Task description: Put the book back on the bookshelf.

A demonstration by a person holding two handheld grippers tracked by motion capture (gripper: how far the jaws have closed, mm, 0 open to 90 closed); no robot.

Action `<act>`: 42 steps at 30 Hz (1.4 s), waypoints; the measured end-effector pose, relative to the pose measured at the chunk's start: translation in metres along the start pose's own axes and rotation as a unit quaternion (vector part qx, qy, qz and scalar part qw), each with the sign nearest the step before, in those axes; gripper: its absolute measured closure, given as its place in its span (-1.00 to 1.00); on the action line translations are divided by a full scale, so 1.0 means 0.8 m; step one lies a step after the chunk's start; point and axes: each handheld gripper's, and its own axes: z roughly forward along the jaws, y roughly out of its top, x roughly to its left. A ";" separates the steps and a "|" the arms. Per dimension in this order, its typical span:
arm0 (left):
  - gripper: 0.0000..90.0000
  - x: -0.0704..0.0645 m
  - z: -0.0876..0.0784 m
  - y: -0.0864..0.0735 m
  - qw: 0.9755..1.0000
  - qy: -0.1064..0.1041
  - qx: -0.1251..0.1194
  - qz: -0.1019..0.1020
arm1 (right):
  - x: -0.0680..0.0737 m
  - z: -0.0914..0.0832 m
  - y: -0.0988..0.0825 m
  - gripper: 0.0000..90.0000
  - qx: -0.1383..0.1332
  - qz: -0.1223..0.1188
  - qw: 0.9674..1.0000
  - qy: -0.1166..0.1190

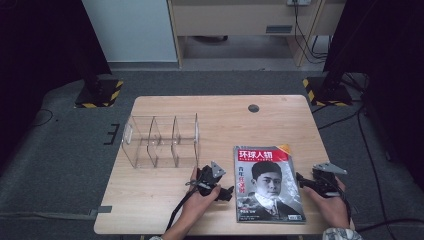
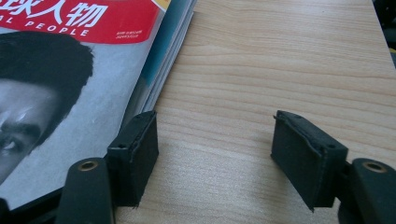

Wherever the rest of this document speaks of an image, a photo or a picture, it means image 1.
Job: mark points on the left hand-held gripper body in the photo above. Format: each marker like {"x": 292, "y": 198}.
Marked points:
{"x": 208, "y": 178}

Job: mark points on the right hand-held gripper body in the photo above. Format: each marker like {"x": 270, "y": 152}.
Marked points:
{"x": 325, "y": 183}

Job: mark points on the clear acrylic divided organizer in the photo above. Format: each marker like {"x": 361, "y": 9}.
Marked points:
{"x": 160, "y": 143}

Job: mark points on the white cabinet panel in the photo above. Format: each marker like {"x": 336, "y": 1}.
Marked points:
{"x": 133, "y": 30}

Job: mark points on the black striped stand base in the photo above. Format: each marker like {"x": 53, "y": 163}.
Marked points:
{"x": 328, "y": 93}
{"x": 100, "y": 95}

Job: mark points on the person's left hand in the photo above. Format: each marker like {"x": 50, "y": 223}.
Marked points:
{"x": 196, "y": 206}

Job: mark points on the grey tape strip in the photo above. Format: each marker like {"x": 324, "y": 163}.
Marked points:
{"x": 101, "y": 210}

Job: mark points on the person's right patterned sleeve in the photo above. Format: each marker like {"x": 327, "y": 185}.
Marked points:
{"x": 341, "y": 234}

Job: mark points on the person's patterned sleeve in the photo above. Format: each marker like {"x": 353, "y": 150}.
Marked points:
{"x": 341, "y": 234}
{"x": 156, "y": 238}

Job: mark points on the magazine with portrait cover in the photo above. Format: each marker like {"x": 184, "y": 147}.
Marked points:
{"x": 266, "y": 186}

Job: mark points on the person's left patterned sleeve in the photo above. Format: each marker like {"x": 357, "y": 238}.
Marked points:
{"x": 156, "y": 238}

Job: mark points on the person's right hand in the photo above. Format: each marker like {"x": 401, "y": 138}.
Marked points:
{"x": 333, "y": 210}

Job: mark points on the black curtain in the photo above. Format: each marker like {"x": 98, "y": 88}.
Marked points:
{"x": 40, "y": 50}
{"x": 383, "y": 66}

